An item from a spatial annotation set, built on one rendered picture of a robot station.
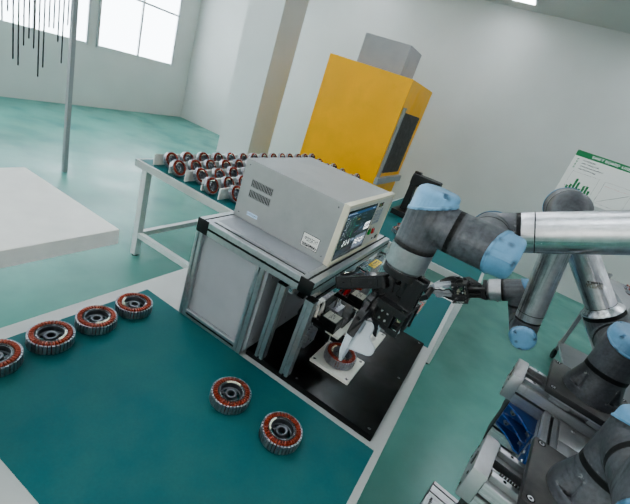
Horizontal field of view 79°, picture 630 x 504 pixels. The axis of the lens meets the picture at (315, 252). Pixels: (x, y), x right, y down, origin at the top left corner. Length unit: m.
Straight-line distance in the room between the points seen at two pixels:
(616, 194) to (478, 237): 5.91
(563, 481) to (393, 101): 4.29
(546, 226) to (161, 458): 0.93
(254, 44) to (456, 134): 3.23
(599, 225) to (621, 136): 5.75
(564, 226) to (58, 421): 1.11
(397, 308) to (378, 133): 4.22
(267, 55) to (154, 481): 4.62
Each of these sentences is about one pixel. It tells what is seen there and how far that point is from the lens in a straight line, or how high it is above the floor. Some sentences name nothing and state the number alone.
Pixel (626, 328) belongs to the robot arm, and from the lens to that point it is 1.41.
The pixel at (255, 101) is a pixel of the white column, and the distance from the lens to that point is 5.11.
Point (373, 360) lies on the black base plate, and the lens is 1.49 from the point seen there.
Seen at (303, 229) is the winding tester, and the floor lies 1.19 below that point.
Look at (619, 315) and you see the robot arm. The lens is 1.49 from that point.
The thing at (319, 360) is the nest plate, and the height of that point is 0.78.
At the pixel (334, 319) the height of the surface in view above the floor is 0.92.
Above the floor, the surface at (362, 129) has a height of 1.26.
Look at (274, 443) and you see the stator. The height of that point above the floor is 0.78.
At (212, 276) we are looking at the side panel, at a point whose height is 0.94.
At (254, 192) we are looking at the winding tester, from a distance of 1.28.
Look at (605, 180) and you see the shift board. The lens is 6.50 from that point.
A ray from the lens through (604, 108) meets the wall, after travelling 6.50.
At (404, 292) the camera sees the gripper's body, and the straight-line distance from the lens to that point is 0.71.
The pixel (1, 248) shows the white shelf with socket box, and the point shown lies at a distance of 0.80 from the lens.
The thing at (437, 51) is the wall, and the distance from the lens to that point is 6.74.
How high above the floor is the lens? 1.60
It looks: 23 degrees down
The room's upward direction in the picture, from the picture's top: 20 degrees clockwise
